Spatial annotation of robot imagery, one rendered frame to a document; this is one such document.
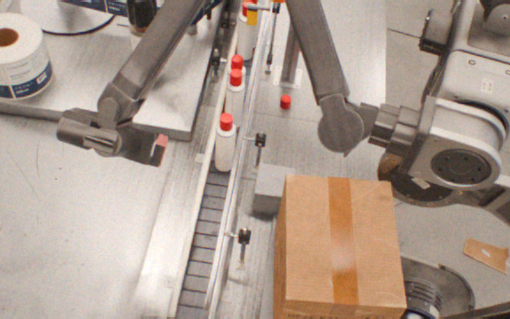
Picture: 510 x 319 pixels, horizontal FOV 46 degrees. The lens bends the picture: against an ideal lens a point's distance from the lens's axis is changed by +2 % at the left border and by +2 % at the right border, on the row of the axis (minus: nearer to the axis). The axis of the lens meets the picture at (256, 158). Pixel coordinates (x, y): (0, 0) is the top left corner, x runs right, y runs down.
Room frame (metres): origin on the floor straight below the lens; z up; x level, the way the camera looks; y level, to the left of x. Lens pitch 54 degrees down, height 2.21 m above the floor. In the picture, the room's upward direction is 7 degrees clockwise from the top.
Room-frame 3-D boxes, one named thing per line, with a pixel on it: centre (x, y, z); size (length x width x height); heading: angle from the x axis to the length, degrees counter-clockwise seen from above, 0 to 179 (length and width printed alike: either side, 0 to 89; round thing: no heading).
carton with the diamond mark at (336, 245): (0.62, -0.20, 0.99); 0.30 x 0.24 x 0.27; 4
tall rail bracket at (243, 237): (0.68, 0.03, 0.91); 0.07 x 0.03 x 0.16; 88
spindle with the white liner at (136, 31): (1.24, 0.36, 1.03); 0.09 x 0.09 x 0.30
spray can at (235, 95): (1.09, 0.08, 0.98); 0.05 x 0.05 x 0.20
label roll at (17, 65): (1.16, 0.73, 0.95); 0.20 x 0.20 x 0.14
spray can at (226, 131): (0.94, 0.09, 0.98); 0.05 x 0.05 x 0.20
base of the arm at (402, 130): (0.65, -0.23, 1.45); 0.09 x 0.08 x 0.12; 167
